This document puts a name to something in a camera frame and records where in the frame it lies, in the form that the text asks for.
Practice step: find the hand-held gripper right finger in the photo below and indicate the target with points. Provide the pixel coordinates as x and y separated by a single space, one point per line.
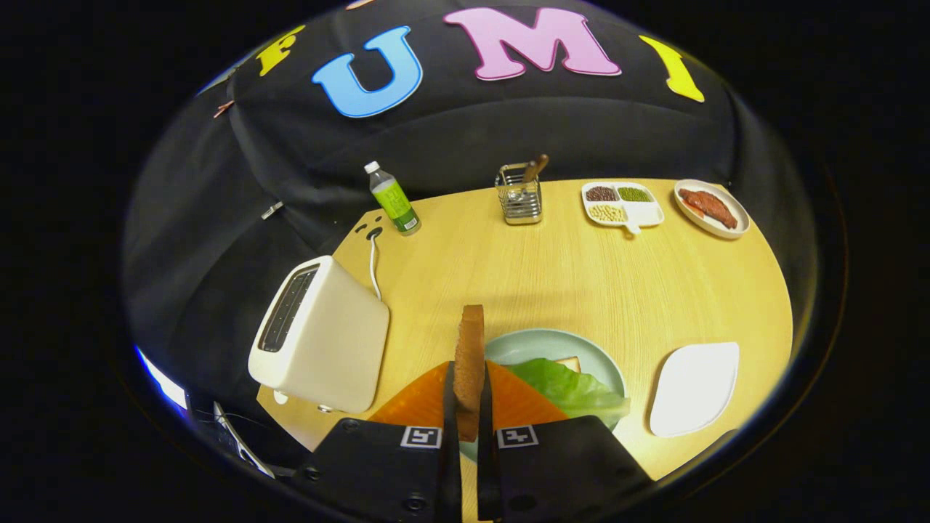
485 472

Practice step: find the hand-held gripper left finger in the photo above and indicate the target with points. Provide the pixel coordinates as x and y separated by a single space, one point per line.
450 465

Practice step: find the brown crust bread slice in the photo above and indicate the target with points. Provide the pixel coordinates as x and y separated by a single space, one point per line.
470 363

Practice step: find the green lettuce leaf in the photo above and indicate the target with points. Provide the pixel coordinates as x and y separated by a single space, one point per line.
574 388

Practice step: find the pale green round plate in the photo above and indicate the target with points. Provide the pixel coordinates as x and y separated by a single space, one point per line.
538 345

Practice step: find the white bread slice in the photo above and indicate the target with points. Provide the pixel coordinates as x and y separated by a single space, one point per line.
569 362

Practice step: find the white toaster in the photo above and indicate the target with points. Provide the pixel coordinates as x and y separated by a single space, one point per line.
334 341

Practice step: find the white leaf-shaped plate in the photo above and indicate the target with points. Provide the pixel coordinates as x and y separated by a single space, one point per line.
694 388

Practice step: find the green label plastic bottle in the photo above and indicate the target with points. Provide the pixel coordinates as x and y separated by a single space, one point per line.
394 202

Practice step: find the yellow soybeans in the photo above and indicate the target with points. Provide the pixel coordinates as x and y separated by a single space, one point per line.
607 212

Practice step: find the dark red beans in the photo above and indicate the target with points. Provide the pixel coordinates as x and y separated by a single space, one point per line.
601 193

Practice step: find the white divided dish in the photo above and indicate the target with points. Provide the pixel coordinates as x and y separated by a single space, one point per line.
643 213

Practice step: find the silver clip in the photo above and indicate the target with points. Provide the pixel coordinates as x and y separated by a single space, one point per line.
272 211

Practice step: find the green mung beans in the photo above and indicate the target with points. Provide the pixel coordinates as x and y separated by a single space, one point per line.
634 194

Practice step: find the black backdrop cloth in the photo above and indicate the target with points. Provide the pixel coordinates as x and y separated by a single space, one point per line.
450 131

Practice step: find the red meat slices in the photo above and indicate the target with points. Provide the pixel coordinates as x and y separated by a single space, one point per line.
708 207

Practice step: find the round white plate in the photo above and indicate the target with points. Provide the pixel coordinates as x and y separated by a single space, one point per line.
723 195

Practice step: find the red clip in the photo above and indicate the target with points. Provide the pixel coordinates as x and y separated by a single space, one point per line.
224 109

